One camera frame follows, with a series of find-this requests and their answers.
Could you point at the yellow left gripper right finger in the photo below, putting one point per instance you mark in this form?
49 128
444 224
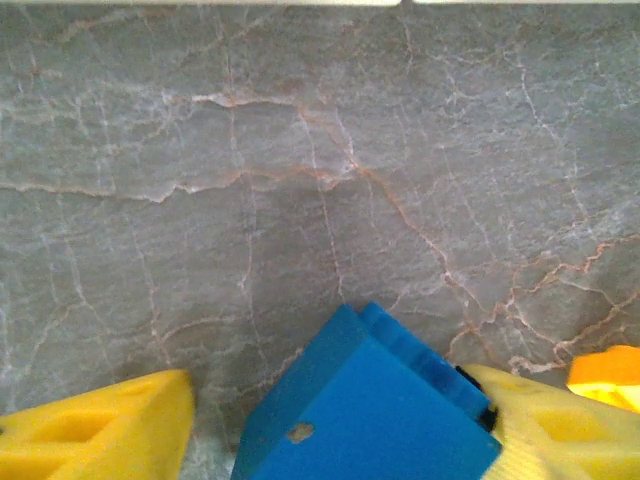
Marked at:
560 440

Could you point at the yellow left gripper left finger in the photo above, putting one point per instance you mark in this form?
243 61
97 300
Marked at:
90 430

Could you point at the blue lego brick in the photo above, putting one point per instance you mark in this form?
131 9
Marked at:
365 415

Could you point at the yellow lego brick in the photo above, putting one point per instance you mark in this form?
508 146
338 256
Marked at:
607 372

